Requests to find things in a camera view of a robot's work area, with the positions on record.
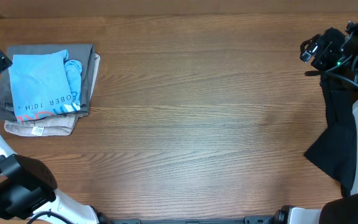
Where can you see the folded grey trousers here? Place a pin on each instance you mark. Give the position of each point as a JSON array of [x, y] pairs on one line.
[[83, 53]]

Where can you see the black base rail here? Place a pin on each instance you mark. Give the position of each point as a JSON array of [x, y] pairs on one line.
[[179, 221]]

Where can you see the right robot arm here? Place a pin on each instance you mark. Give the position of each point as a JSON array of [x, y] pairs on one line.
[[345, 209]]

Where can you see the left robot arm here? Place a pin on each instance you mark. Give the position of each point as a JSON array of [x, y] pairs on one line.
[[29, 191]]

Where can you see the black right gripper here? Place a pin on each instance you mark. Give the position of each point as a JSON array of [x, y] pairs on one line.
[[327, 47]]

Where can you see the light blue printed t-shirt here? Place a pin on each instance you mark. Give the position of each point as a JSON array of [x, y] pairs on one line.
[[45, 85]]

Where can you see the black garment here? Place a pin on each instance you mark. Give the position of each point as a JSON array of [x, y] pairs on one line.
[[334, 152]]

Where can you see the folded beige trousers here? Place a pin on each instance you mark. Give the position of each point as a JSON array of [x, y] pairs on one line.
[[62, 124]]

